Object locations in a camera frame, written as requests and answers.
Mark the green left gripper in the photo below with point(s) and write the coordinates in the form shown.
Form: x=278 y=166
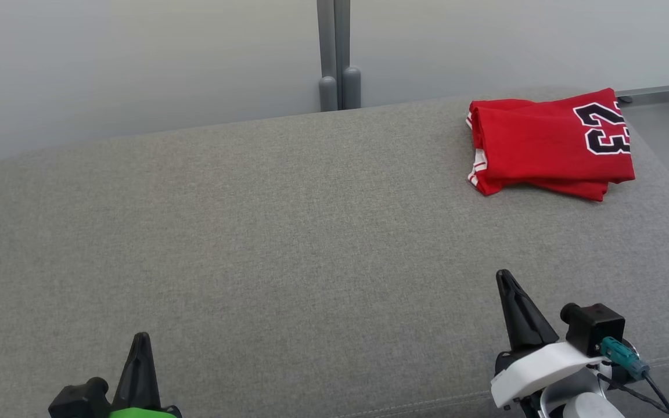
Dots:
x=143 y=413

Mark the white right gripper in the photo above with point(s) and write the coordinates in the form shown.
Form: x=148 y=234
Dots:
x=538 y=371

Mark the red shorts white stripe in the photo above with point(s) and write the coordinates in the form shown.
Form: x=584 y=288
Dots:
x=578 y=190

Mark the red jersey white sleeves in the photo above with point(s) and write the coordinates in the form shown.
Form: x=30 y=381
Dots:
x=543 y=145

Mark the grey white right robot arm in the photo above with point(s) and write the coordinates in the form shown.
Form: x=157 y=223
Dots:
x=584 y=400

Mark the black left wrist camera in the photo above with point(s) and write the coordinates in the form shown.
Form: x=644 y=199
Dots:
x=79 y=400

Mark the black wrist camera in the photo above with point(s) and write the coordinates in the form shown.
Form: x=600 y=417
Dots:
x=599 y=328
x=79 y=400

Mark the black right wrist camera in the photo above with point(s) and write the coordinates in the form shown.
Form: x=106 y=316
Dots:
x=599 y=328

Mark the grey partition post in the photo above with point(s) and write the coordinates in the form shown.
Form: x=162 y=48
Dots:
x=327 y=52
x=351 y=52

